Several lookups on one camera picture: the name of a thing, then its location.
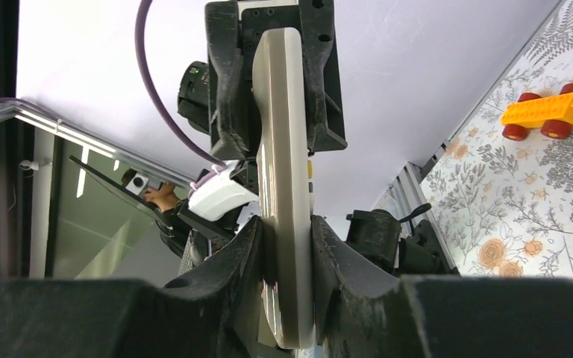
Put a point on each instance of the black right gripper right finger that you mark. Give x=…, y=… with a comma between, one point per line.
x=362, y=311

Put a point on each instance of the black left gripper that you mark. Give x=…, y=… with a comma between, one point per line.
x=234, y=28

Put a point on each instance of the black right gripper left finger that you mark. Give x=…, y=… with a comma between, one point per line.
x=210, y=311

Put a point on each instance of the white remote control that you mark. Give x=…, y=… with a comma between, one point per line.
x=278, y=88

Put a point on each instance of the floral table mat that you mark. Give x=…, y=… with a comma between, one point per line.
x=504, y=207

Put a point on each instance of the orange toy brick car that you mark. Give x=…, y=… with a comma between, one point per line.
x=552, y=115

